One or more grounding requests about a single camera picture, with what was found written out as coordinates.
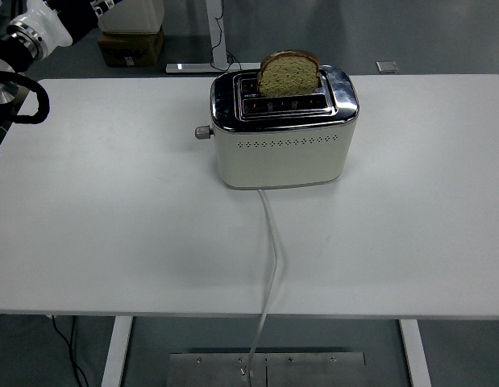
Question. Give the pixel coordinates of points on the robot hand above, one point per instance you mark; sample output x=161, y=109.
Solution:
x=51, y=28

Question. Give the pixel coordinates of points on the cream and chrome toaster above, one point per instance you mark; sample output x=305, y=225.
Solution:
x=281, y=161

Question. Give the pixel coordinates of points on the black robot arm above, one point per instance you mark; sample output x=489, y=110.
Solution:
x=7, y=50

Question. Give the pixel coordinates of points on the brown cardboard box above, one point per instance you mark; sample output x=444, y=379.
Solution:
x=128, y=46

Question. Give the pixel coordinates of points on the white plastic container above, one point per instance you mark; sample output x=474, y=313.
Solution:
x=136, y=18

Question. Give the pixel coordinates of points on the white desk stand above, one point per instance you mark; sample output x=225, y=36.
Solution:
x=214, y=32

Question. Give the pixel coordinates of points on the brown bread slice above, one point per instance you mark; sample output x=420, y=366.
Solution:
x=287, y=78

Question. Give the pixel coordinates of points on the white table leg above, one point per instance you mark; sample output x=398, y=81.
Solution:
x=116, y=350
x=414, y=354

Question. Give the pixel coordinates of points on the grey floor socket plate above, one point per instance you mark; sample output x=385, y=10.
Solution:
x=386, y=67

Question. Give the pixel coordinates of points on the grey metal plate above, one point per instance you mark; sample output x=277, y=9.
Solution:
x=313, y=371

